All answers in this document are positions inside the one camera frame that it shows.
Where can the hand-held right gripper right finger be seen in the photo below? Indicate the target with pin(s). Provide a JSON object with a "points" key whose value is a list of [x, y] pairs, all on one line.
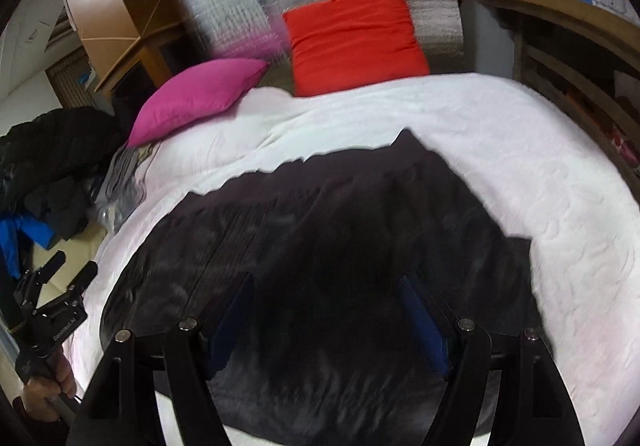
{"points": [[425, 326]]}

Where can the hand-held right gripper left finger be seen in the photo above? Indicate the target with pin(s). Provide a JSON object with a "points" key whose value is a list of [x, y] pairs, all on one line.
{"points": [[232, 326]]}

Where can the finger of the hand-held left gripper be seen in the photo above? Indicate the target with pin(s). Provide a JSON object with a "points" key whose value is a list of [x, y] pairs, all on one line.
{"points": [[50, 267], [84, 276]]}

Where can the dark grey knit garment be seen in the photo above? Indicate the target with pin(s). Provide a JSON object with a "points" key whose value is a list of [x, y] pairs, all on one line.
{"points": [[325, 251]]}

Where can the person's left forearm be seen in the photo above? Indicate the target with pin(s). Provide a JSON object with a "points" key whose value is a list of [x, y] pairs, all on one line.
{"points": [[35, 428]]}

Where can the pile of black clothes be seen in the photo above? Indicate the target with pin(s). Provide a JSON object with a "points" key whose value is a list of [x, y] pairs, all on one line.
{"points": [[50, 155]]}

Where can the person's left hand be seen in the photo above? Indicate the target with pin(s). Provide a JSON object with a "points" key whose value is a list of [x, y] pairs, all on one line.
{"points": [[62, 376]]}

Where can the blue garment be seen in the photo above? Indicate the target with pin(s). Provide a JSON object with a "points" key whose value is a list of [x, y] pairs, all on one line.
{"points": [[25, 241]]}

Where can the clear plastic bag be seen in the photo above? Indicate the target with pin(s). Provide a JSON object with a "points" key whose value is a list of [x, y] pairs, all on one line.
{"points": [[125, 181]]}

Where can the white bedspread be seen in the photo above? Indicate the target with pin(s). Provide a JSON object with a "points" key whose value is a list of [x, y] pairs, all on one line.
{"points": [[500, 135]]}

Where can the pink pillow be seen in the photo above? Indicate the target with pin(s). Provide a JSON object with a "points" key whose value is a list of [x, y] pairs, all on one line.
{"points": [[200, 95]]}

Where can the red pillow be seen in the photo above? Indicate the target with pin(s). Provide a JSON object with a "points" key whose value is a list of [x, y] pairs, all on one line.
{"points": [[350, 35]]}

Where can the wooden shelf unit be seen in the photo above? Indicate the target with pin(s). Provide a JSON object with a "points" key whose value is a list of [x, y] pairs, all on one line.
{"points": [[565, 50]]}

